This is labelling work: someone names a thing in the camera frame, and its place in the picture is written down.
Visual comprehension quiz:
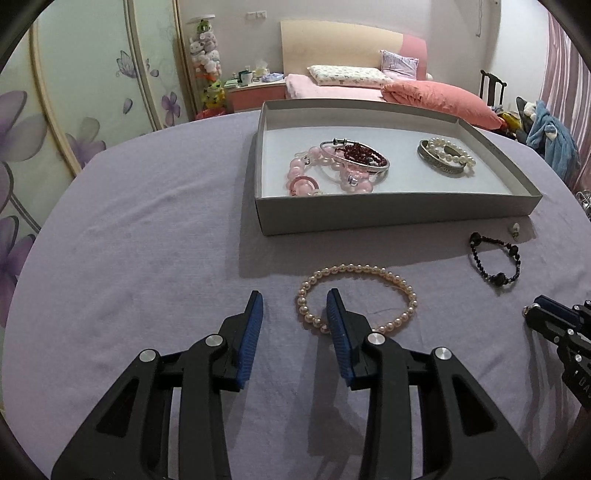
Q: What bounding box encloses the pink white nightstand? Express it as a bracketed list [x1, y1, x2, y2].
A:
[225, 76, 287, 114]

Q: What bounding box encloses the white pearl bracelet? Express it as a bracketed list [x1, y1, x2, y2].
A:
[426, 137, 477, 177]

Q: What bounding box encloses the grey shallow cardboard box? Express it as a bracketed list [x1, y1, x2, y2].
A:
[252, 99, 543, 237]

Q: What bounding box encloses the pink bead bracelet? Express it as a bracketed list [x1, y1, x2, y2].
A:
[288, 145, 376, 198]

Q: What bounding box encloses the blue garment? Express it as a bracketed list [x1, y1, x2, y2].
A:
[526, 100, 581, 178]

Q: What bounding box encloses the clear tube of plush toys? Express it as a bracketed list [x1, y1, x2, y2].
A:
[186, 15, 228, 121]

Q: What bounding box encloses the wide silver cuff bangle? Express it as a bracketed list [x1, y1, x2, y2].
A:
[417, 140, 467, 177]

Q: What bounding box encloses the black bead bracelet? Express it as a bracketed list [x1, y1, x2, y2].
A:
[468, 232, 523, 287]

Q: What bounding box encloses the wardrobe with flower doors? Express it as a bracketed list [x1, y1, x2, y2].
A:
[0, 0, 195, 324]

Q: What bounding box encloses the pale purple pillow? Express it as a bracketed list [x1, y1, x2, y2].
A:
[379, 49, 421, 81]

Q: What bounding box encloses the pink curtain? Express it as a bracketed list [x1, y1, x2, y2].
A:
[538, 11, 591, 195]

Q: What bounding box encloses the yellow plush toy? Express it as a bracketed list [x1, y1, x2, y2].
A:
[202, 82, 227, 110]

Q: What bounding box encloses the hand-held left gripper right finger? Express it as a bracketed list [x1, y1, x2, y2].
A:
[325, 288, 541, 480]

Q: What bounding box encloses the bed with pink sheet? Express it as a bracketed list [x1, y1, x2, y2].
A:
[280, 19, 506, 131]

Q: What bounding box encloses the salmon pink duvet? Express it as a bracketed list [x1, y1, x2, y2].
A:
[381, 79, 505, 131]

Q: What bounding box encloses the dark wooden chair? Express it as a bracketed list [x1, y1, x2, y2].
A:
[479, 69, 508, 109]

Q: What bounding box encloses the white patterned pillow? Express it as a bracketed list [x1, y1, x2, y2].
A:
[307, 64, 395, 90]

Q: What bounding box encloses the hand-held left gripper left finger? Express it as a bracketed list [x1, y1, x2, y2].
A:
[51, 290, 265, 480]

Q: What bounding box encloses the small pearl necklace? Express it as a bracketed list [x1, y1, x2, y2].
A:
[295, 264, 419, 335]

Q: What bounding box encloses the thin silver bangle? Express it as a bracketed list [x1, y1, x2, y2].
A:
[320, 137, 391, 175]

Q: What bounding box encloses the cream and pink headboard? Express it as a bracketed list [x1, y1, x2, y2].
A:
[280, 19, 430, 84]

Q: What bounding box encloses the dark red bead bracelet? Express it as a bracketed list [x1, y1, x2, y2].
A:
[339, 142, 389, 168]

